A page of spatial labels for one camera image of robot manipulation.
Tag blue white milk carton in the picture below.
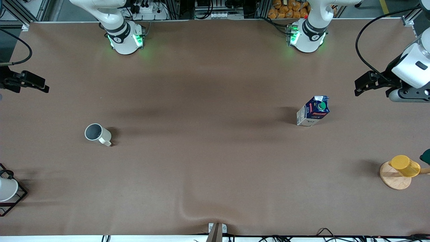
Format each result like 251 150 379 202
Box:
297 96 330 127

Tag cream mug grey inside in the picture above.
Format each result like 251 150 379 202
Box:
84 123 112 147

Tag yellow plastic cup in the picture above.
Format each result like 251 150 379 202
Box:
389 155 421 177

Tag round wooden cup stand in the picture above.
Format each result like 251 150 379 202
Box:
380 161 430 190

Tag white cup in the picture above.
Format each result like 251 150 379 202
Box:
0 177 18 202

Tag bag of orange bread rolls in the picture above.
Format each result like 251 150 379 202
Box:
268 0 311 19

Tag white power strip with plugs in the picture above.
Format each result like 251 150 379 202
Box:
129 0 168 21

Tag small white power strip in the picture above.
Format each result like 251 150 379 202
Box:
208 12 244 19

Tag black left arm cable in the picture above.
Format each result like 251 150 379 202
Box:
355 7 422 83

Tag aluminium frame profile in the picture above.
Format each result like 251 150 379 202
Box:
0 0 51 31
402 8 424 27

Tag black wire rack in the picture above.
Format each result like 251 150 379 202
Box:
0 163 28 217

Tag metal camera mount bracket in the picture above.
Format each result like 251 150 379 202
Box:
206 223 227 242

